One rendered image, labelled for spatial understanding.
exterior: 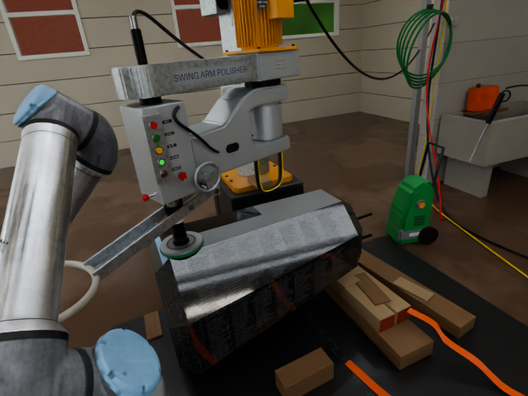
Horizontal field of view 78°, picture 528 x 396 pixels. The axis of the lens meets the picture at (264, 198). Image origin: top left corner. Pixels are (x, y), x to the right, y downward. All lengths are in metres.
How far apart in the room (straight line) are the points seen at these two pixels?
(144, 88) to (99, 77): 6.20
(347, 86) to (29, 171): 8.62
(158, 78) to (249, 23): 0.59
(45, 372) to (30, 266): 0.18
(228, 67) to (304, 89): 6.94
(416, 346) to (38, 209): 1.93
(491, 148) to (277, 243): 2.82
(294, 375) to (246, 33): 1.76
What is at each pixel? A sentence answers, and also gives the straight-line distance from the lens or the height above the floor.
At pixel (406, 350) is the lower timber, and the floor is 0.12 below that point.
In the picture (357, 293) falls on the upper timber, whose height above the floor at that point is 0.22.
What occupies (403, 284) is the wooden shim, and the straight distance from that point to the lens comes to 2.57.
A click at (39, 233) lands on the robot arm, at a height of 1.41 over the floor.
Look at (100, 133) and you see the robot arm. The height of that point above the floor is 1.53.
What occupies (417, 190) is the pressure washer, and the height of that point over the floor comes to 0.52.
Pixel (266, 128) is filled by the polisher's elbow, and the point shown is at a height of 1.30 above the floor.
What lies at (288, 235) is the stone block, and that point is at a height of 0.74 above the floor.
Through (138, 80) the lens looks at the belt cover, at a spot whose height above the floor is 1.62.
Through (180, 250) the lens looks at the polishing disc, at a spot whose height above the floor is 0.83.
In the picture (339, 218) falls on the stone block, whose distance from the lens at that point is 2.02.
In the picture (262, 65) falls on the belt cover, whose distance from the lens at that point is 1.73.
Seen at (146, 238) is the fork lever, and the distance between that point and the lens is 1.57.
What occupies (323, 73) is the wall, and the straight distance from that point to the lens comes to 8.72.
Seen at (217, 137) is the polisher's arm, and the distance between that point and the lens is 1.59.
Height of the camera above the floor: 1.69
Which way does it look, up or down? 24 degrees down
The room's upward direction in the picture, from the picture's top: 5 degrees counter-clockwise
